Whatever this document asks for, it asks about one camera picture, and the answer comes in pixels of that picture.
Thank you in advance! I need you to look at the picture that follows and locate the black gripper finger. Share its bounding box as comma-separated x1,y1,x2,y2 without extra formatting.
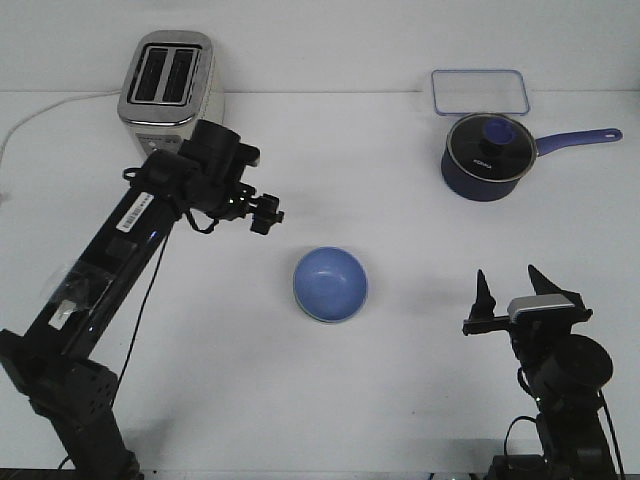
250,214,284,235
469,269,496,321
527,264,560,295
257,194,280,215

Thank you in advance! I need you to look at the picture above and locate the green bowl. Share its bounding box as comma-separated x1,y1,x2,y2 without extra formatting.
296,299,364,325

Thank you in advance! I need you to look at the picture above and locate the blue saucepan with handle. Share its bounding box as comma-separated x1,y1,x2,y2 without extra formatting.
441,113,623,202

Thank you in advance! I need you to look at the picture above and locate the silver two-slot toaster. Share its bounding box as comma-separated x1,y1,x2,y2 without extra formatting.
117,30,225,157

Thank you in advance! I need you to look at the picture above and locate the blue bowl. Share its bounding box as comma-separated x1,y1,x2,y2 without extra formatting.
292,246,368,305

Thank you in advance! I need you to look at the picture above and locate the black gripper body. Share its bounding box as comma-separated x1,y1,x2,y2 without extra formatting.
462,293,593,355
187,172,258,223

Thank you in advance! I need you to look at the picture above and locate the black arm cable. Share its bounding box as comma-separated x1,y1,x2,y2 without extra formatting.
54,209,219,474
502,369,626,476

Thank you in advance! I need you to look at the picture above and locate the white toaster power cable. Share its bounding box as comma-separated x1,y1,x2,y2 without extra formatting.
0,90,124,166

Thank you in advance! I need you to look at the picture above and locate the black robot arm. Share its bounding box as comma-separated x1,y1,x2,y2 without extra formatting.
1,120,284,479
462,266,625,479

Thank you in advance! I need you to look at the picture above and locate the glass pot lid blue knob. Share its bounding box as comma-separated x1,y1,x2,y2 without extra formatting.
446,113,536,183

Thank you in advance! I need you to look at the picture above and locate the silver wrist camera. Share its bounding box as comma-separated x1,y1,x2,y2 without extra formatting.
235,143,260,167
507,294,574,323

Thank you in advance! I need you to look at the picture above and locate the clear container blue rim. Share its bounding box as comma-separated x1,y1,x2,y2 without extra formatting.
431,69,530,116

